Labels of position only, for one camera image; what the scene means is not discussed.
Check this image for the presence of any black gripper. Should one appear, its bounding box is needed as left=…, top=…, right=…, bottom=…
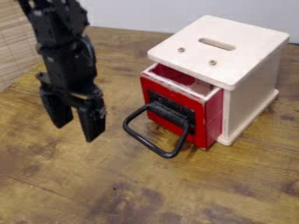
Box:
left=37, top=35, right=106, bottom=142

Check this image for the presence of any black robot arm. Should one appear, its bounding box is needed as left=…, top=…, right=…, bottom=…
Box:
left=17, top=0, right=106, bottom=142

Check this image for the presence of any black metal drawer handle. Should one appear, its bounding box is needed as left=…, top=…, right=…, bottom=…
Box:
left=121, top=101, right=194, bottom=159

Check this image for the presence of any red drawer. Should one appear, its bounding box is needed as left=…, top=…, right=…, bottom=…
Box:
left=140, top=63, right=222, bottom=149

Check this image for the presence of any white wooden drawer box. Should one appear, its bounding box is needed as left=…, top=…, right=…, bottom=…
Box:
left=146, top=15, right=289, bottom=145

